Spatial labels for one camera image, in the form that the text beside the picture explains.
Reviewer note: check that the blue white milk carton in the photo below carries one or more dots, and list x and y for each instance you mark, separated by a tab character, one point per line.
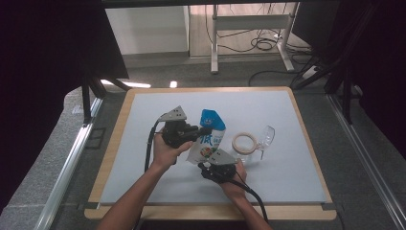
207	147

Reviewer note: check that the black metal stand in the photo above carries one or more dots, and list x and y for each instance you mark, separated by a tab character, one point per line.
347	102

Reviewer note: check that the person's dark clothing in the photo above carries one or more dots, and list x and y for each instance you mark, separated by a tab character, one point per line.
191	226

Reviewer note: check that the black tripod stand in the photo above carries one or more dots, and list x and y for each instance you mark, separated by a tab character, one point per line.
85	102

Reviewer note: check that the black curtain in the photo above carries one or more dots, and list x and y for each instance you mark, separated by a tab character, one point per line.
383	48
38	64

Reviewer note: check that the white table mat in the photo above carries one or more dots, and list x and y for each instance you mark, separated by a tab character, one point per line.
287	179

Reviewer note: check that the person's right hand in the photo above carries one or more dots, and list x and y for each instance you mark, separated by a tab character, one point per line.
236	188

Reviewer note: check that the person's left hand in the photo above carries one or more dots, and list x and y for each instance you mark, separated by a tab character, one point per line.
166	156

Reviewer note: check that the white power strip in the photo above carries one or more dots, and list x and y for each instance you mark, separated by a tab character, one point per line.
309	73

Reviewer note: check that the white metal desk frame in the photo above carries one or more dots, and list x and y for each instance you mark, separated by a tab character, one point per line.
252	22

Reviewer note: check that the clear glass pitcher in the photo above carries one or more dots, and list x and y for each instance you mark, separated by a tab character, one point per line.
244	143

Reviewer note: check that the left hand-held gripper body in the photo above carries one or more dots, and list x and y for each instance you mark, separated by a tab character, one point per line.
175	134

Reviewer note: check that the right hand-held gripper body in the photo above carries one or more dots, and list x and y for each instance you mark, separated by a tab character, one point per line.
220	171

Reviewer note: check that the white panel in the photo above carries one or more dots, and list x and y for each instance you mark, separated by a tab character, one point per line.
146	28

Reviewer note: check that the aluminium rail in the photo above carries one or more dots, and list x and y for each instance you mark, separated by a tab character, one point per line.
68	166
367	163

